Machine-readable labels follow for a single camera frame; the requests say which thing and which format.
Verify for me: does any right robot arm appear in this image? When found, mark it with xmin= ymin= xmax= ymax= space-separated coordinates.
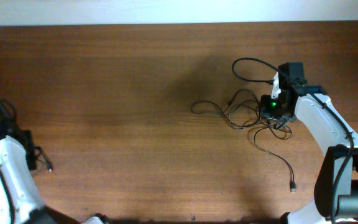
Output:
xmin=260 ymin=62 xmax=358 ymax=223

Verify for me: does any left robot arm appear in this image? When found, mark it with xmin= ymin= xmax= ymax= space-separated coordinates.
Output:
xmin=0 ymin=99 xmax=57 ymax=223

